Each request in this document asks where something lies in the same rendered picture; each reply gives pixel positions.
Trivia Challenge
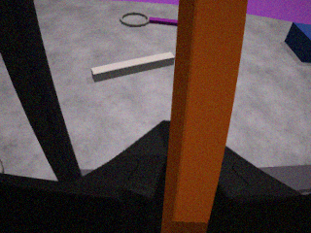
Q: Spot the blue rectangular block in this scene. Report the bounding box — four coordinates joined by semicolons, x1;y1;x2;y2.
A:
285;22;311;63

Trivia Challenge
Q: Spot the grey hoop with purple handle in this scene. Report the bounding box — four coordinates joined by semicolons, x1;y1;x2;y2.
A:
120;11;178;27

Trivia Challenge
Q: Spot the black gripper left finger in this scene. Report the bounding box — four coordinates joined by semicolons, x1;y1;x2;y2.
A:
0;120;171;233

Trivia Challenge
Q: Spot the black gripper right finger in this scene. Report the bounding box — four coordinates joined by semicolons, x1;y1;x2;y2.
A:
206;147;311;233

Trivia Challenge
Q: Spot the orange bar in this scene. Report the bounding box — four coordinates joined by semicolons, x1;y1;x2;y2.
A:
160;0;249;233

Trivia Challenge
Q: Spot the beige rectangular bar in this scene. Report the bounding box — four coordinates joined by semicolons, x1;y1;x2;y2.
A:
90;51;175;83

